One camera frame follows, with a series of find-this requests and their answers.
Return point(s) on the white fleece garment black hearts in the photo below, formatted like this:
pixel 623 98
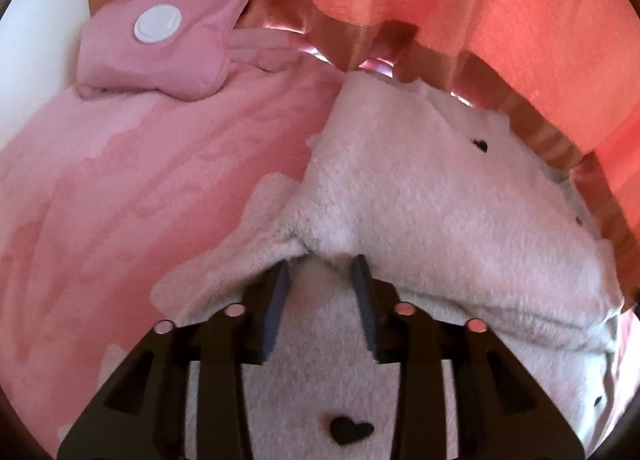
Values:
pixel 430 220

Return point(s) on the pink fleece blanket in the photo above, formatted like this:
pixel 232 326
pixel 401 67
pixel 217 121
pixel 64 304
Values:
pixel 140 180

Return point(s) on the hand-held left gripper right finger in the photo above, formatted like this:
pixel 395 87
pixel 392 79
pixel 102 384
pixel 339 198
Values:
pixel 364 301

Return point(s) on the red curtain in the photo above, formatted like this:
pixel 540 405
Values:
pixel 500 5

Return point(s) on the pink pouch with white cap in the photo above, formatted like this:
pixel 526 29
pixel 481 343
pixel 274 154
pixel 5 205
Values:
pixel 165 55

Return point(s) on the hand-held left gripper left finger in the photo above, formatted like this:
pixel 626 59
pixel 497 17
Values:
pixel 276 305

